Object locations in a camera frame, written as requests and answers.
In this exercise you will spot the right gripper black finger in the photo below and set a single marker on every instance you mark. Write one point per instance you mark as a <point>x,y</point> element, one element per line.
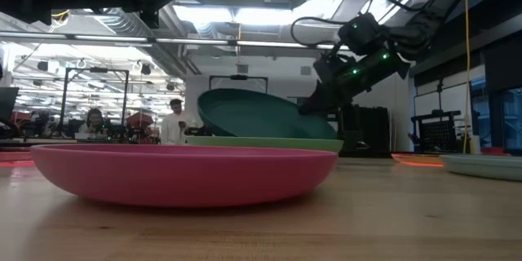
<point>320,100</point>

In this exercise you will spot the dark green cup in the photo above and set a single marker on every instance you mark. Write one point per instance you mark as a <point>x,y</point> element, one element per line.
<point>253,114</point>

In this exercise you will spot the orange cup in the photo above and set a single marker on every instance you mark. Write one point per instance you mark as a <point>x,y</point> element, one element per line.
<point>416,159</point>

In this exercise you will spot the large pale blue plastic plate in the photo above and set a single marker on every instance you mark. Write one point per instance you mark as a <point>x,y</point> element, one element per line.
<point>485,167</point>

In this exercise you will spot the large pink plastic plate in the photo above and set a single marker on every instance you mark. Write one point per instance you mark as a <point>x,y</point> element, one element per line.
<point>183,175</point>

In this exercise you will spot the pink cup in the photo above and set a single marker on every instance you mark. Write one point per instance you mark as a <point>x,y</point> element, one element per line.
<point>16,158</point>

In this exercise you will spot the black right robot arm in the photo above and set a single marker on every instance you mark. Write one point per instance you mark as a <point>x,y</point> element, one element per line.
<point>440,4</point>

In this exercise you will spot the black cabinet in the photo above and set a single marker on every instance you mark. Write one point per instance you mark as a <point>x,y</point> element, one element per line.
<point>365,130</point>

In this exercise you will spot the large light green plastic plate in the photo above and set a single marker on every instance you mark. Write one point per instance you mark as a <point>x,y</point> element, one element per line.
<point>285,144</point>

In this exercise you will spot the black tripod stand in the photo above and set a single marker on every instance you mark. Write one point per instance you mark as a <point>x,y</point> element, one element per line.
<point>439,94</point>

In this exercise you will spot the person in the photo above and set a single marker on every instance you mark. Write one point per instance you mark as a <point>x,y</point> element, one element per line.
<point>94,121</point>
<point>174,126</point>

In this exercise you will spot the dark monitor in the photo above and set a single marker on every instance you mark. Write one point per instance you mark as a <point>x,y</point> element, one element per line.
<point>7,104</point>

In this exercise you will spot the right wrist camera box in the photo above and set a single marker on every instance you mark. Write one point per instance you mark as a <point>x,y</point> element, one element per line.
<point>326,68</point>

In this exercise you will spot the black frame robot station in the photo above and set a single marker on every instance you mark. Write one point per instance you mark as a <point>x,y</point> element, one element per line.
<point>65,102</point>

